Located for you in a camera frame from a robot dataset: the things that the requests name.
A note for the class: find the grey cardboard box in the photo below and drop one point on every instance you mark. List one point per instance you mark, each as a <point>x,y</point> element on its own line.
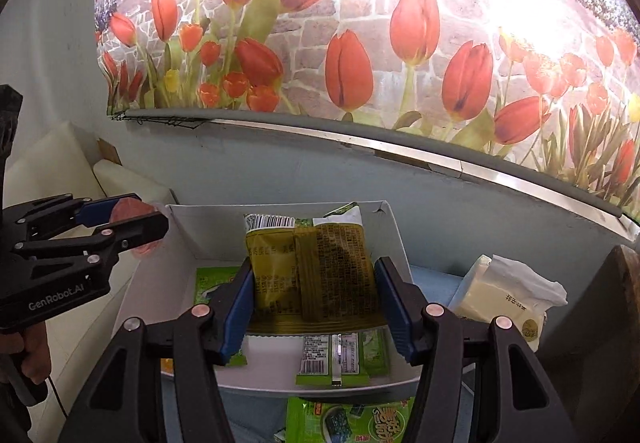
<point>214,236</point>

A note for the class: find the person's left hand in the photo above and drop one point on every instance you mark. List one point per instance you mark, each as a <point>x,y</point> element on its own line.
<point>32,344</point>

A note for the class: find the green snack packet barcode back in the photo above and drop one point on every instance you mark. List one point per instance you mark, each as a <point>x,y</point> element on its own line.
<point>343,360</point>

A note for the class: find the tissue pack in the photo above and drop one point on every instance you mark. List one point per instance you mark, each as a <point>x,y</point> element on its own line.
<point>497,286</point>

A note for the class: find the tulip wall mural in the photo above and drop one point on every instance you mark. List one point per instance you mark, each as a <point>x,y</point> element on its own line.
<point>550,86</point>

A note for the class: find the red jelly cup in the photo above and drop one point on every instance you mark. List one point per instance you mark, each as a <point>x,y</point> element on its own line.
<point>131,212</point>

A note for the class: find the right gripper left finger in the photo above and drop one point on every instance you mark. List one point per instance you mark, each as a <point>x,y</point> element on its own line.
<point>122,399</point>

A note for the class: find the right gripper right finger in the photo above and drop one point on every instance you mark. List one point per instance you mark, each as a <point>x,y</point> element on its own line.
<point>514,399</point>

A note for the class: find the large green seaweed snack bag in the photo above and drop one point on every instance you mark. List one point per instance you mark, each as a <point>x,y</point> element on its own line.
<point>208,280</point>

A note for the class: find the yellow green snack packet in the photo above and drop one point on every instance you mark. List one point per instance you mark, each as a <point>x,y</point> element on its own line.
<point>312,275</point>

